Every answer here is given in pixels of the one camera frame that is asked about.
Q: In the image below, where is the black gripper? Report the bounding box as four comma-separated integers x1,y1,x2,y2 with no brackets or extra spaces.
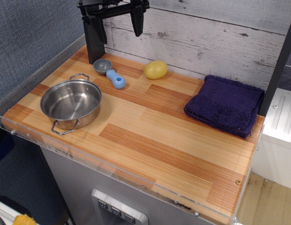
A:
77,0,149,45

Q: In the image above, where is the purple cloth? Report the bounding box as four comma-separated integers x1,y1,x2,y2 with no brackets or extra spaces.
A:
184,75,265,139

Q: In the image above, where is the yellow cloth scrap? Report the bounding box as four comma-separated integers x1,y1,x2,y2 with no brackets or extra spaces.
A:
12,214,37,225

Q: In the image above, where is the blue grey toy scoop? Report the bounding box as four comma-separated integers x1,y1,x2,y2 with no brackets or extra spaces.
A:
93,59,126,89

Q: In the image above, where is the yellow toy potato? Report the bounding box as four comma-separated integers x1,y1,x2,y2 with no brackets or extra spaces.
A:
144,60,168,79

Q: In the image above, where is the stainless steel pot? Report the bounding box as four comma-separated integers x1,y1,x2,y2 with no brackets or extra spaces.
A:
40,73,102,135

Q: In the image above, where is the clear acrylic table guard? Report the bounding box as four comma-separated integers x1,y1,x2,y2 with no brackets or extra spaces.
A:
0,46,264,225

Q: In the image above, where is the silver dispenser button panel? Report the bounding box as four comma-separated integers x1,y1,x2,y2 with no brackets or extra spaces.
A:
91,188,149,225

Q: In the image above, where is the white metal side cabinet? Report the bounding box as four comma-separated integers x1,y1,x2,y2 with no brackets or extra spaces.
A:
252,88,291,188

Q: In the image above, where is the black left vertical post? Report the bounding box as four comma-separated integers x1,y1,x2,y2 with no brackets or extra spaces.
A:
83,15,105,64

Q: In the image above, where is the black vertical post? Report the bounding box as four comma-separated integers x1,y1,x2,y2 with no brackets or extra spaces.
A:
83,15,105,64
258,23,291,117

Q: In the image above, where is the black right vertical post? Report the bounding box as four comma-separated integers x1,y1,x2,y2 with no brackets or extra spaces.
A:
258,23,291,117

